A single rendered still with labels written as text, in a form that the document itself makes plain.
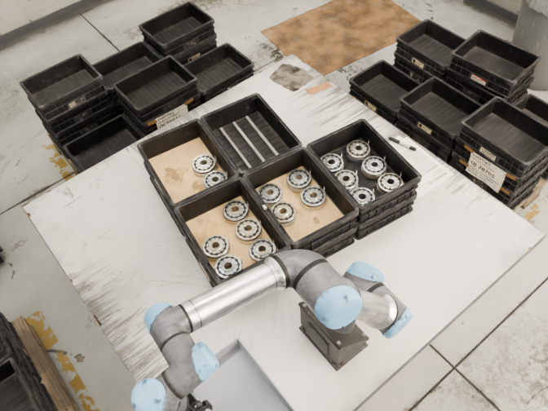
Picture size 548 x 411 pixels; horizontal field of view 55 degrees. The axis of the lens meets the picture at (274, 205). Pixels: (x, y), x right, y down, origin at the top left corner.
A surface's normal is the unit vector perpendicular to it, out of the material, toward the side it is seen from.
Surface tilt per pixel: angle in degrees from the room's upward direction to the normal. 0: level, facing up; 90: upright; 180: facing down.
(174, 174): 0
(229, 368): 2
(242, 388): 2
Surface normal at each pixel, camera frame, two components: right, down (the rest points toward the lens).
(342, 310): 0.51, 0.58
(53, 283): -0.06, -0.60
